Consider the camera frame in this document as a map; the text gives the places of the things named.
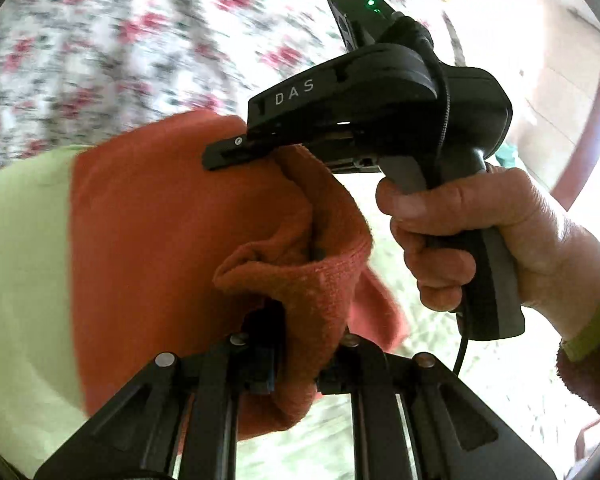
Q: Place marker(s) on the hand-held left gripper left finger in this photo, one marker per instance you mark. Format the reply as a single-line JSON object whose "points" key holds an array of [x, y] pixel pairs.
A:
{"points": [[262, 360]]}

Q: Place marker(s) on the person's right forearm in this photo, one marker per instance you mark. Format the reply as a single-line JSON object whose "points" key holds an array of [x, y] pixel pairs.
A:
{"points": [[590, 375]]}

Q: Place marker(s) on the orange knit sweater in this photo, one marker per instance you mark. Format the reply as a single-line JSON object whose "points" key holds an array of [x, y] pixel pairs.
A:
{"points": [[155, 220]]}

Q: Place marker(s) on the person's right hand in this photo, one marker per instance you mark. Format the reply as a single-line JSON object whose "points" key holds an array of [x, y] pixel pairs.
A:
{"points": [[520, 220]]}

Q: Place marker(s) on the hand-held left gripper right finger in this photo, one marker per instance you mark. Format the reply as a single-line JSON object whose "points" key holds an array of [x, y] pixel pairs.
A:
{"points": [[365, 360]]}

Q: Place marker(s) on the white red floral quilt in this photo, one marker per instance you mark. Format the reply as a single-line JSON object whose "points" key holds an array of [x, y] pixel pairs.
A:
{"points": [[105, 35]]}

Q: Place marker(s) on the brown wooden furniture edge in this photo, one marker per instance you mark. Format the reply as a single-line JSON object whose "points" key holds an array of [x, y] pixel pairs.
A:
{"points": [[590, 160]]}

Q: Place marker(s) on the light green bed sheet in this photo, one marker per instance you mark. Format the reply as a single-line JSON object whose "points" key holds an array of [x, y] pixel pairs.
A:
{"points": [[20, 285]]}

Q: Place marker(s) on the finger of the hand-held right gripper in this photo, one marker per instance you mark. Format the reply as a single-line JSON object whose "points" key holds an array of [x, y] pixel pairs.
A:
{"points": [[230, 152]]}

